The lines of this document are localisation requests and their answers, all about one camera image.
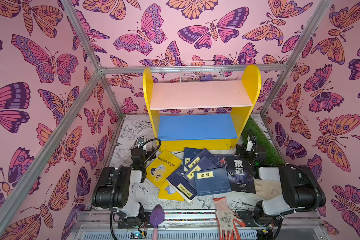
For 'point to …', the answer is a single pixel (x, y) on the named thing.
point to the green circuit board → (137, 235)
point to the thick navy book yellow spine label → (184, 188)
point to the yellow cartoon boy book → (162, 168)
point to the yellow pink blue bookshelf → (202, 115)
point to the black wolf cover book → (240, 178)
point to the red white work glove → (227, 220)
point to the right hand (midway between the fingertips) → (246, 144)
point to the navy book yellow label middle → (203, 164)
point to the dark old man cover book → (223, 161)
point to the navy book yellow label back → (189, 154)
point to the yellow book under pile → (167, 191)
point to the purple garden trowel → (156, 216)
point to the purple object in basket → (207, 78)
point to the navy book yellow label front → (212, 181)
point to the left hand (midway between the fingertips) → (146, 145)
